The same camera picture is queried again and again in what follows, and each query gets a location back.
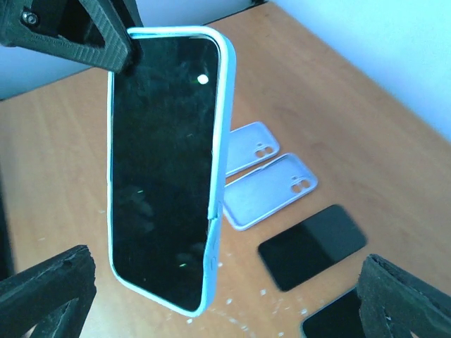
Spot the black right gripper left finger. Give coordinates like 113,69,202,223
1,245,97,337

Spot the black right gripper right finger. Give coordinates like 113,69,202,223
357,254,450,337

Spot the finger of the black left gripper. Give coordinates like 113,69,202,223
116,0,143,28
1,0,135,73

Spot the phone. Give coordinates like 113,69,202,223
106,25,236,318
300,287,366,338

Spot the black smartphone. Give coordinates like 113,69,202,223
258,204,367,292

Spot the lavender phone case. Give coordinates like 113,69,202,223
223,153,319,231
226,121,280,177

